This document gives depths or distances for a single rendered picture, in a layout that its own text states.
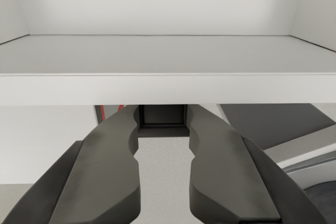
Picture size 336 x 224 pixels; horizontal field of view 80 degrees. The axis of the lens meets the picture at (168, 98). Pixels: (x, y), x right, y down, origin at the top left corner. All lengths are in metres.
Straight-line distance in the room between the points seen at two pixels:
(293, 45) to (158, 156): 1.30
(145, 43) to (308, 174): 0.38
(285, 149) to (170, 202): 1.44
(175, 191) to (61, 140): 1.40
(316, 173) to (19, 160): 0.51
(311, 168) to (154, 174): 1.22
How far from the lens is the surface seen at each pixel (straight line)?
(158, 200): 1.78
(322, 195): 0.47
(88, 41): 0.17
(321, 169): 0.46
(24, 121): 0.38
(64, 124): 0.35
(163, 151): 1.40
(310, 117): 0.57
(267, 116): 0.58
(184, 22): 0.19
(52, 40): 0.18
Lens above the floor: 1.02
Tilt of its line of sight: 62 degrees down
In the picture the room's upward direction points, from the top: 176 degrees clockwise
